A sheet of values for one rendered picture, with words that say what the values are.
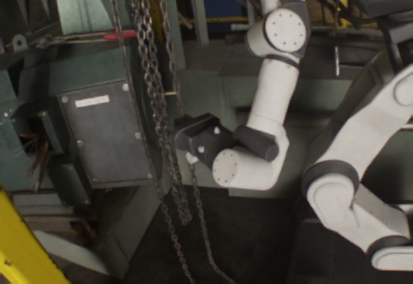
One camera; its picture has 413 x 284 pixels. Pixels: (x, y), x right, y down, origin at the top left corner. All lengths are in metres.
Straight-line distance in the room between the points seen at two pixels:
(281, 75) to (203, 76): 0.69
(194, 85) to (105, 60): 0.53
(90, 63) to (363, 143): 0.68
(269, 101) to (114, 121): 0.42
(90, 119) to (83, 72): 0.12
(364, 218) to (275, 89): 0.45
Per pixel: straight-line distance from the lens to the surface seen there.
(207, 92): 1.23
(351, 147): 0.66
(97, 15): 1.39
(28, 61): 0.94
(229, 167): 0.52
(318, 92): 1.12
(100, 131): 0.82
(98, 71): 0.78
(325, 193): 0.68
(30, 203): 1.12
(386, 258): 0.91
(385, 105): 0.59
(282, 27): 0.53
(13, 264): 0.65
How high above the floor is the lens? 1.02
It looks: 30 degrees down
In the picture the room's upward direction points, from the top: 8 degrees counter-clockwise
